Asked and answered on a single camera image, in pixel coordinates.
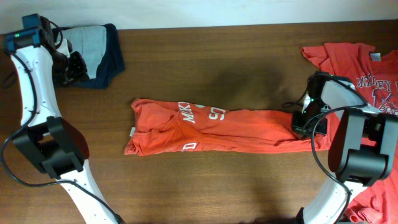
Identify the orange Fram t-shirt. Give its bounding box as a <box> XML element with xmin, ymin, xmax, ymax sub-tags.
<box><xmin>124</xmin><ymin>99</ymin><xmax>340</xmax><ymax>156</ymax></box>

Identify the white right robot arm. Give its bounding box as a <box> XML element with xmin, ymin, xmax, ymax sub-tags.
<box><xmin>292</xmin><ymin>72</ymin><xmax>397</xmax><ymax>223</ymax></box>

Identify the light grey folded shirt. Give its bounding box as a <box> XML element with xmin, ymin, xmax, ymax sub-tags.
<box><xmin>62</xmin><ymin>26</ymin><xmax>107</xmax><ymax>80</ymax></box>

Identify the dark navy folded garment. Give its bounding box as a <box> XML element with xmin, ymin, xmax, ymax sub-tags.
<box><xmin>51</xmin><ymin>23</ymin><xmax>126</xmax><ymax>90</ymax></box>

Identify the red soccer t-shirt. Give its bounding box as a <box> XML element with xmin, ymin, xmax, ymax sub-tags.
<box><xmin>300</xmin><ymin>42</ymin><xmax>398</xmax><ymax>224</ymax></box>

